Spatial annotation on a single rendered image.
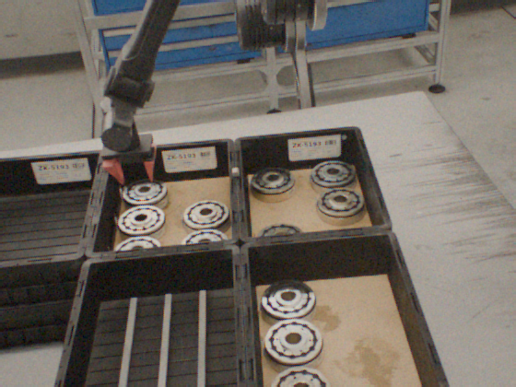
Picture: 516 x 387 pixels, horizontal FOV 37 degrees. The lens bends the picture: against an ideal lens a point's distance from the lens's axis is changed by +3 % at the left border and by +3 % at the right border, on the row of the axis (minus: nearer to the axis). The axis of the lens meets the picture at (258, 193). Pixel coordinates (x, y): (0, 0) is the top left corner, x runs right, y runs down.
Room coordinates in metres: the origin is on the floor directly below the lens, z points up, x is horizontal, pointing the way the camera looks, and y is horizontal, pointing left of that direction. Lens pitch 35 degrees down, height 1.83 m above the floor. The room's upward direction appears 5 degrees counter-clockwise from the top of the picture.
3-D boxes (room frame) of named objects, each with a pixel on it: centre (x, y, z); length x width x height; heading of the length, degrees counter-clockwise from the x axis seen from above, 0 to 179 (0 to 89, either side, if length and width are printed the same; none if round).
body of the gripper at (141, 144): (1.34, 0.26, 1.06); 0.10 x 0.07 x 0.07; 88
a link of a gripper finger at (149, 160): (1.35, 0.24, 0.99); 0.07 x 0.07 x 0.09; 88
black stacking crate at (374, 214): (1.32, -0.11, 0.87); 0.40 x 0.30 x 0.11; 0
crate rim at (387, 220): (1.32, -0.11, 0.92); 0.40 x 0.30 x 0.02; 0
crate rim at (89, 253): (1.32, 0.19, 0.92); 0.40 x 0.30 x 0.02; 0
